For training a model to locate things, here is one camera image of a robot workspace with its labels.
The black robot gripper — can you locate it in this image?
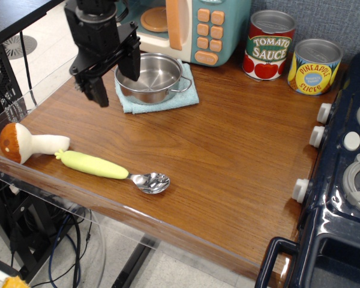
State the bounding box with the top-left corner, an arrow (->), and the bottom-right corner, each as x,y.
64,1 -> 140,107

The silver steel pot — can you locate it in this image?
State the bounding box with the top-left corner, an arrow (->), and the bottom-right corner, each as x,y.
115,53 -> 193,105

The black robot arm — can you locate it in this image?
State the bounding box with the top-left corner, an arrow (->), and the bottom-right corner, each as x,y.
64,1 -> 140,107

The light blue rag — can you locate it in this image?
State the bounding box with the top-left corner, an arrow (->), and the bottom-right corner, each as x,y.
115,53 -> 199,114

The teal toy microwave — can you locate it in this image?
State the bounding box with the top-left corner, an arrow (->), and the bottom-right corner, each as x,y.
122,1 -> 251,67

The plush mushroom toy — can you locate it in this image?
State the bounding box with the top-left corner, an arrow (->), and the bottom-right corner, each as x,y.
0,123 -> 70,164

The tomato sauce can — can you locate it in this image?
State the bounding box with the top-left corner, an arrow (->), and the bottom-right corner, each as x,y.
242,10 -> 296,80

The clear acrylic table guard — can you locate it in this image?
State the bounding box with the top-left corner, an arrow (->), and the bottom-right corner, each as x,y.
0,49 -> 259,279

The black side table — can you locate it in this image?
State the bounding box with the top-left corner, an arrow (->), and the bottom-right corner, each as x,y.
0,0 -> 67,283

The pineapple slices can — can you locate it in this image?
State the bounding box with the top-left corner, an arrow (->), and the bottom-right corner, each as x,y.
287,38 -> 343,96

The dark blue toy stove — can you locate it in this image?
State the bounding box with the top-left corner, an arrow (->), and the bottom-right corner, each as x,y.
256,52 -> 360,287

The spoon with green handle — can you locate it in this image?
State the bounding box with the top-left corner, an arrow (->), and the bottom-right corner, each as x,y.
55,149 -> 170,194

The black cable bundle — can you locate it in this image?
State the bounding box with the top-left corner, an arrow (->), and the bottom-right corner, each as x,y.
5,206 -> 94,288

